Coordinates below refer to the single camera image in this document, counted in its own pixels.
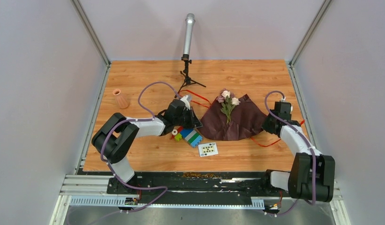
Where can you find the purple artificial flower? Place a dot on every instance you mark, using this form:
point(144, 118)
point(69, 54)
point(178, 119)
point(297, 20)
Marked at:
point(220, 99)

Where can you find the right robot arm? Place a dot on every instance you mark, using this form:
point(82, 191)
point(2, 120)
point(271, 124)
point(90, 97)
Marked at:
point(311, 177)

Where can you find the silver microphone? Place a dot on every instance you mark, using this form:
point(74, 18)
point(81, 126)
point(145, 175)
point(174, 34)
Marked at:
point(190, 21)

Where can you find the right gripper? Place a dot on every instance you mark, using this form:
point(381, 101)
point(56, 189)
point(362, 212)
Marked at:
point(266, 127)

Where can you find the pink ribbed vase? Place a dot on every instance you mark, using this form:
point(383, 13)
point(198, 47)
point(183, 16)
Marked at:
point(120, 99)

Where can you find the black tripod stand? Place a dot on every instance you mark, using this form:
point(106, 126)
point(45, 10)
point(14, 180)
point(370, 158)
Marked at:
point(185, 73)

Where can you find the multicolour toy brick car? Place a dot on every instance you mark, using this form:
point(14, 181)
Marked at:
point(190, 136)

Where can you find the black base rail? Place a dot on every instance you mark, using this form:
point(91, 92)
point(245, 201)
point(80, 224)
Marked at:
point(198, 188)

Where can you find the green toy block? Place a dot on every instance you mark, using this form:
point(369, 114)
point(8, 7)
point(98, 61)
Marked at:
point(178, 137)

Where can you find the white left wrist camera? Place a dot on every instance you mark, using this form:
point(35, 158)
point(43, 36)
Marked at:
point(186, 100)

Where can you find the nine of spades card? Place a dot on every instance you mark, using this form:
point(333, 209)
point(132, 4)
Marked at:
point(208, 149)

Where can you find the cream artificial rose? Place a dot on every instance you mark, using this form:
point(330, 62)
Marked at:
point(226, 94)

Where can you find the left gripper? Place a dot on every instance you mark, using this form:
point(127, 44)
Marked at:
point(194, 122)

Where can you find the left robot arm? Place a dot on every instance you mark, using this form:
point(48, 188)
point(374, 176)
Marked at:
point(114, 139)

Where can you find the white artificial rose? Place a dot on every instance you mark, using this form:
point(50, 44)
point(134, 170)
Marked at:
point(235, 101)

